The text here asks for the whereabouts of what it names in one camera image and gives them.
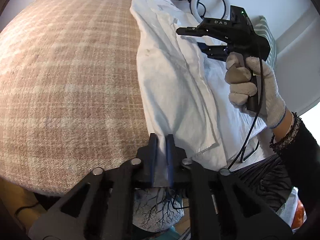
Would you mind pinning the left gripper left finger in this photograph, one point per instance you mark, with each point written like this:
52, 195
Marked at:
150, 159

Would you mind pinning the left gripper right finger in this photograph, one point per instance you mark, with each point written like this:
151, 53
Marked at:
170, 152

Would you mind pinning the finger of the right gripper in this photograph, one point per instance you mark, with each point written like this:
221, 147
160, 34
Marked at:
219, 53
193, 31

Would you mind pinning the white cloth garment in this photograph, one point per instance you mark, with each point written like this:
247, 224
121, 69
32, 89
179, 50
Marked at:
184, 92

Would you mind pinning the black sleeved right forearm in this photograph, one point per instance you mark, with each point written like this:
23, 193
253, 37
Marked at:
299, 153

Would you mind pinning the white gloved right hand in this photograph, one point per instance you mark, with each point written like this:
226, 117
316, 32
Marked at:
249, 77

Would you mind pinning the green striped white pillow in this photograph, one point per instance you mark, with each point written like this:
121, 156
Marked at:
262, 29

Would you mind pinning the white branch pattern bag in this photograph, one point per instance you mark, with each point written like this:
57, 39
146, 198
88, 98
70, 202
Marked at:
157, 209

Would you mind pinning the beige plaid bed blanket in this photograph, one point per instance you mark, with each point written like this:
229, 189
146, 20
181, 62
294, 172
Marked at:
70, 98

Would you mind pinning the white ring light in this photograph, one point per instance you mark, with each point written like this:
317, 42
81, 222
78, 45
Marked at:
193, 5

